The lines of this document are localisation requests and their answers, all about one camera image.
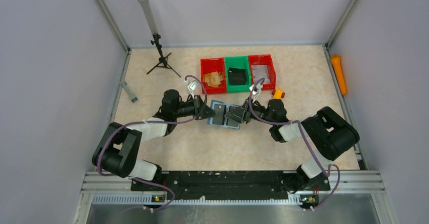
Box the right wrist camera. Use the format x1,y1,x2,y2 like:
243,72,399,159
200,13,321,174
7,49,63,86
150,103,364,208
248,83,263,102

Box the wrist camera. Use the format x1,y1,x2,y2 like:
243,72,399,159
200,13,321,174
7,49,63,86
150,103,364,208
248,83,263,102
185,79,200,99

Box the silver cards in bin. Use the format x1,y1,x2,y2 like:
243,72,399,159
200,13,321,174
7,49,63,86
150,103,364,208
251,65,271,84

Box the black tripod with grey tube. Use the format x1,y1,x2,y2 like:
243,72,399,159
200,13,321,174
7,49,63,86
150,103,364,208
137,0,181,78

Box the purple cable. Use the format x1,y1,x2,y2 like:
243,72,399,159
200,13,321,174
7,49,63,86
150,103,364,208
96,75,208,213
247,77,341,211

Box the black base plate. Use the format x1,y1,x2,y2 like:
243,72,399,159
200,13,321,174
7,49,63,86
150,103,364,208
131,170,330,200

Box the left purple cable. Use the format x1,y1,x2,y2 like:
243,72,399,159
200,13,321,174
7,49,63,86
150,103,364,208
96,75,208,213

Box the blue card holder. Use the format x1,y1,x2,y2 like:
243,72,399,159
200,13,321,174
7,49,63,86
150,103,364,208
207,100,240,130

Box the black card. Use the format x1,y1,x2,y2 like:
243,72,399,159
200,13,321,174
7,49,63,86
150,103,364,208
225,105,241,129
212,104,225,125

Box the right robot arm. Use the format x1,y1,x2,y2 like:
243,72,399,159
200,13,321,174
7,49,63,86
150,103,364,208
225,99,360,183

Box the yellow toy block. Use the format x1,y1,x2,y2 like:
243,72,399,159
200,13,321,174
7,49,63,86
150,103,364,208
272,88,285,99

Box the green bin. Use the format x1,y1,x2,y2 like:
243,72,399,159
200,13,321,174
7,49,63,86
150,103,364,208
224,56,251,93

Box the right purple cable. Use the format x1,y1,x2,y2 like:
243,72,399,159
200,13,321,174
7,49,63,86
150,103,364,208
247,77,341,211

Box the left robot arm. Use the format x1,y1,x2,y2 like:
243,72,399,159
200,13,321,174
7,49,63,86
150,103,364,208
92,89,216,181

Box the orange flashlight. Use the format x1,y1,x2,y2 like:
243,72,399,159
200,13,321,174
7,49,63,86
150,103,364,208
330,54,348,96

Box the grey small tool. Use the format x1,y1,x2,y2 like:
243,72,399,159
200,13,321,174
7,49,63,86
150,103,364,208
119,81,138,103

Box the left red bin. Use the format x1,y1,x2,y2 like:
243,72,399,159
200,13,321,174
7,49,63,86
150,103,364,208
200,58,227,94

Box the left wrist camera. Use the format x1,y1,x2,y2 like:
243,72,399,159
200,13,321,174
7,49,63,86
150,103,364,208
185,79,200,99

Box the black cards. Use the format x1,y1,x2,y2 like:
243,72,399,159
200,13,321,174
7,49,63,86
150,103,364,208
228,67,247,85

